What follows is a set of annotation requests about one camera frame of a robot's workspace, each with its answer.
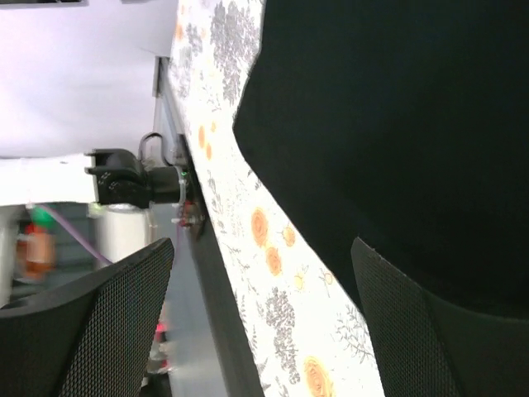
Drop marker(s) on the orange bottle in background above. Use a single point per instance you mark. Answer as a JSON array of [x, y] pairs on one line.
[[35, 245]]

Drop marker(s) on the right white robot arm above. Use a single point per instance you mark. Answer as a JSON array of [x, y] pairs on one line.
[[116, 176]]

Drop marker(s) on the aluminium frame rail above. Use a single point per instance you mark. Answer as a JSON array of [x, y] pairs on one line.
[[167, 119]]

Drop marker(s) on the floral patterned table mat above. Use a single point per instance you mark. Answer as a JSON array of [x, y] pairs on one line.
[[306, 336]]

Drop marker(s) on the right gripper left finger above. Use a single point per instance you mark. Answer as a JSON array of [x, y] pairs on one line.
[[91, 336]]

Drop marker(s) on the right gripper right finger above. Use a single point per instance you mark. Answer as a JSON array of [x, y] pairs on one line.
[[425, 345]]

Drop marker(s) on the black t shirt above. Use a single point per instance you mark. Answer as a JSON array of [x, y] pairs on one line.
[[405, 124]]

